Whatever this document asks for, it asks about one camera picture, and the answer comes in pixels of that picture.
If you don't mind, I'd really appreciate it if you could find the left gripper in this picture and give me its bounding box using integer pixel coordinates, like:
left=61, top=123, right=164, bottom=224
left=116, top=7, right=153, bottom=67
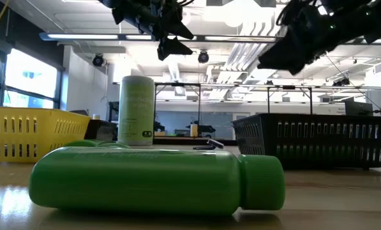
left=112, top=0, right=195, bottom=61

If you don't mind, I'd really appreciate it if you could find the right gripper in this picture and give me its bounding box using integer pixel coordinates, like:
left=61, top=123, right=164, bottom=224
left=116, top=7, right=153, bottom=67
left=257, top=0, right=381, bottom=76

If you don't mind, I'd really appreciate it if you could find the black ceiling spotlight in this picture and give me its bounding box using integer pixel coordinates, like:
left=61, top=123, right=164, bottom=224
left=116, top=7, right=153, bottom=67
left=332, top=77, right=350, bottom=87
left=92, top=53, right=105, bottom=67
left=197, top=50, right=210, bottom=64

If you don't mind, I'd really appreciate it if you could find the green disinfecting wipes canister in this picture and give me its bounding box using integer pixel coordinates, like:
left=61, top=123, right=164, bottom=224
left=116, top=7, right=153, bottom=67
left=117, top=75, right=156, bottom=147

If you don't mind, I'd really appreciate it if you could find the black plastic basket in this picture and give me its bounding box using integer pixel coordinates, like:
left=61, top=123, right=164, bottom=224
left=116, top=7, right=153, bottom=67
left=84, top=119, right=117, bottom=141
left=230, top=112, right=381, bottom=170

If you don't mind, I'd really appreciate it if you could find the dark computer monitor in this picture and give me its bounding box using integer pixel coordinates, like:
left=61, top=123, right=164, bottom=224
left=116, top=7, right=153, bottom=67
left=345, top=97, right=375, bottom=116

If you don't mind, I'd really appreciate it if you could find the long ceiling light bar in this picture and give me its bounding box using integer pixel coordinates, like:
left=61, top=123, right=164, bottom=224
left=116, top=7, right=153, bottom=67
left=39, top=31, right=381, bottom=45

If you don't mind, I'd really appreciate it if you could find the large window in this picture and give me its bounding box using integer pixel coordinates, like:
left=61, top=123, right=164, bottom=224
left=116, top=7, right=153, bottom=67
left=0, top=47, right=65, bottom=111

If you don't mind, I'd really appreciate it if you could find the yellow plastic basket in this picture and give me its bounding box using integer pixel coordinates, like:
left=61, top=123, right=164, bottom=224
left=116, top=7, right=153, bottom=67
left=0, top=106, right=91, bottom=164

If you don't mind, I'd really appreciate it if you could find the black frame stand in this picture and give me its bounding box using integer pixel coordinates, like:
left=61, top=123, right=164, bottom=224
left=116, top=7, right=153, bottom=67
left=153, top=82, right=202, bottom=141
left=266, top=84, right=314, bottom=115

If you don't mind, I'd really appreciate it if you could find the silver ceiling duct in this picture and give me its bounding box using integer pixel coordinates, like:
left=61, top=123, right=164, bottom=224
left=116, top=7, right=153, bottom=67
left=223, top=19, right=287, bottom=84

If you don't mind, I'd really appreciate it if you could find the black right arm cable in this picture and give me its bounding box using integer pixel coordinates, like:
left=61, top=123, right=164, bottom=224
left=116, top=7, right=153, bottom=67
left=275, top=0, right=308, bottom=27

